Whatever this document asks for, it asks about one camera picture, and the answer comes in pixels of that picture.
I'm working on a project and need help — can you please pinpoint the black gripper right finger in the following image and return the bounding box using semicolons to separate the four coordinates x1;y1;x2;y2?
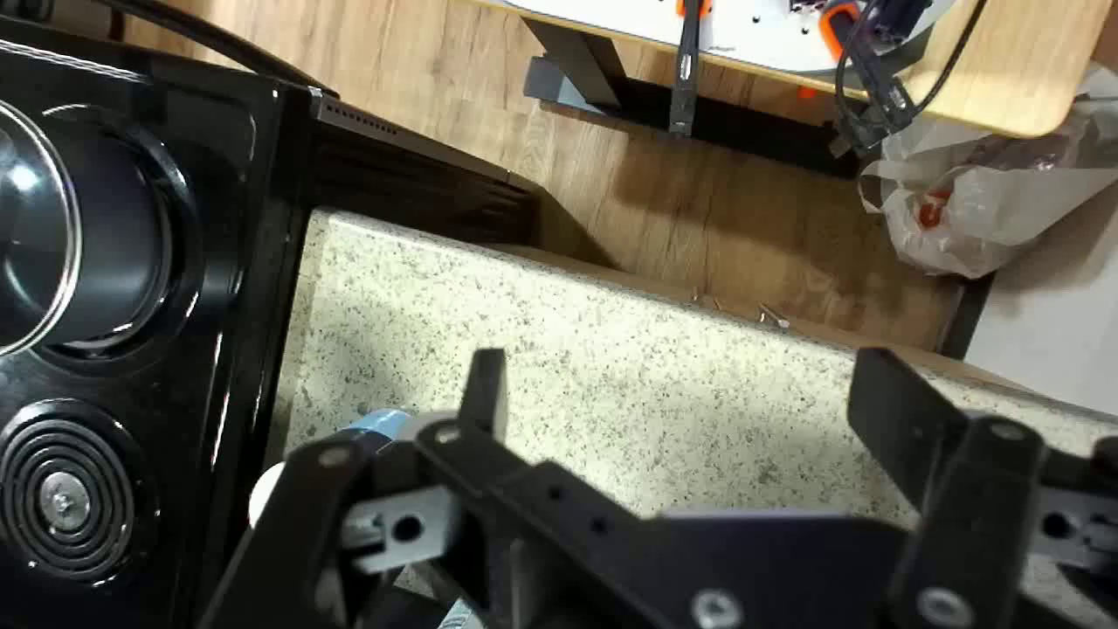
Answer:
847;345;969;512

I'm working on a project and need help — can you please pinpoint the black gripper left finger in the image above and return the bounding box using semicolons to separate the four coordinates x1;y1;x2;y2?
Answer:
456;349;506;434

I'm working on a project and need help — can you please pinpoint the white lidded blue canister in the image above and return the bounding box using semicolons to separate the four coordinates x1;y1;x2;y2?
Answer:
248;408;462;549

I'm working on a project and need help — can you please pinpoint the white plastic bag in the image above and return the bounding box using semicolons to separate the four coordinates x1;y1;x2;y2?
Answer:
856;64;1118;280

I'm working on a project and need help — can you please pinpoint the wooden table with tools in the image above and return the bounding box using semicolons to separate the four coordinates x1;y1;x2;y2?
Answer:
489;0;1113;149

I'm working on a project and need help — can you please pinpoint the black electric stove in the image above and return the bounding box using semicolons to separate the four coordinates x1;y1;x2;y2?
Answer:
0;40;300;629

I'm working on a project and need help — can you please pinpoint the black pan with lid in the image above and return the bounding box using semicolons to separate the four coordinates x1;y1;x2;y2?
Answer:
0;101;180;356

